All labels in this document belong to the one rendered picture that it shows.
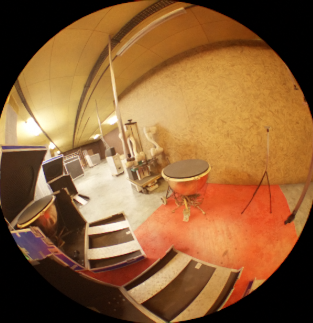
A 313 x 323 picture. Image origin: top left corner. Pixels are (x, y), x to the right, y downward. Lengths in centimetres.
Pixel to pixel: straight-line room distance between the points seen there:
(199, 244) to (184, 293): 68
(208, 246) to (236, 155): 165
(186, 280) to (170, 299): 27
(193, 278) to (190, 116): 256
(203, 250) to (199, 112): 227
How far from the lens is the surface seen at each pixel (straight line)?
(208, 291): 124
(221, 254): 141
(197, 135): 214
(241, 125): 209
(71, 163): 800
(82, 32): 211
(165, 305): 131
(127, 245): 157
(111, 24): 207
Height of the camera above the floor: 130
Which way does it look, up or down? 15 degrees down
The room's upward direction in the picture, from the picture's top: 14 degrees counter-clockwise
